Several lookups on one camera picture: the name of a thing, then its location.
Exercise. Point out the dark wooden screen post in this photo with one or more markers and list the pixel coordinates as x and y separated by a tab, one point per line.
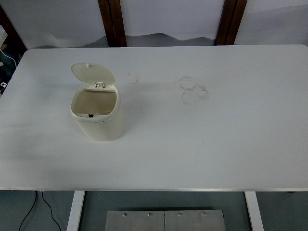
13	31
115	21
229	21

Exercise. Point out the cream plastic trash bin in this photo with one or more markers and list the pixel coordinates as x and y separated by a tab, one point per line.
101	130

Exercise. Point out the white table leg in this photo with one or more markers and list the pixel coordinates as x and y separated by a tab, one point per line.
75	211
254	211

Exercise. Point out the grey metal plate with screws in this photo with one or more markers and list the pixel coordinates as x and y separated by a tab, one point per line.
144	222

